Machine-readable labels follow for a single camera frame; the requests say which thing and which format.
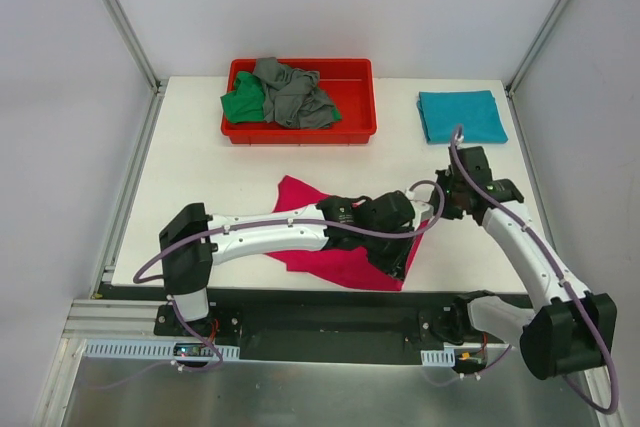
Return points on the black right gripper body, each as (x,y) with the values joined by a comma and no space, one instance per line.
(459,198)

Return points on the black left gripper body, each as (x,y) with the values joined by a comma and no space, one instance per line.
(391,261)

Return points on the magenta t shirt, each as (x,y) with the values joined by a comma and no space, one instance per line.
(349,269)

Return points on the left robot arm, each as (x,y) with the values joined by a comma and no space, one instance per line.
(189,253)

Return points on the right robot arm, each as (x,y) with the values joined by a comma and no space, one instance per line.
(567,328)

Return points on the folded teal t shirt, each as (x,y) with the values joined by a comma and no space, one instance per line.
(476,111)

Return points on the red plastic bin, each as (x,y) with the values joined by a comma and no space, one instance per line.
(348,82)

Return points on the grey t shirt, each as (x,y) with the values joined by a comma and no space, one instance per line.
(293,97)

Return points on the green t shirt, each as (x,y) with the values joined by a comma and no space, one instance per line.
(244,103)

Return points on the right white cable duct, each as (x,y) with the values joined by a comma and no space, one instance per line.
(438,358)

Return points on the white cable duct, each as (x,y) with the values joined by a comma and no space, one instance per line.
(438,358)
(149,350)

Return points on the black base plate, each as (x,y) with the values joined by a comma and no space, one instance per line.
(346,327)

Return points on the left aluminium frame post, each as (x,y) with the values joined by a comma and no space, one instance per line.
(132,43)

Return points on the aluminium frame post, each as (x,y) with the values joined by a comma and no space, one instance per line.
(536,46)
(132,43)

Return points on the right aluminium frame post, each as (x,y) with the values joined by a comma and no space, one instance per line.
(536,46)

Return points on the aluminium front rail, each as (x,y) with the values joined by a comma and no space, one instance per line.
(111,319)

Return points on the left white cable duct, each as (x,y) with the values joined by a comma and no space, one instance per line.
(149,350)

